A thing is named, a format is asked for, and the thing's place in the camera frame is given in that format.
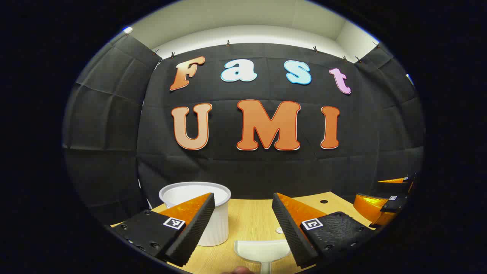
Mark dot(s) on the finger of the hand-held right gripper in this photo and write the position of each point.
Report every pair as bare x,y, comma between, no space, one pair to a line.
393,203
403,184

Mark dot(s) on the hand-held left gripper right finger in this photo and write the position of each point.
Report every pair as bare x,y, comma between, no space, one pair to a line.
291,232

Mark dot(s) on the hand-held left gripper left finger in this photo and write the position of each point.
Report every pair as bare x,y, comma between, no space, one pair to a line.
194,228

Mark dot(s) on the white ribbed garbage bin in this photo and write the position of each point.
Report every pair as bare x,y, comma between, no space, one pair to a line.
218,224

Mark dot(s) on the white plastic dustpan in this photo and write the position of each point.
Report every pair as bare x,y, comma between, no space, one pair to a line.
258,249

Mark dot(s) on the wooden desktop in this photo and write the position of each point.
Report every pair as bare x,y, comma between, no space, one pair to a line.
251,217

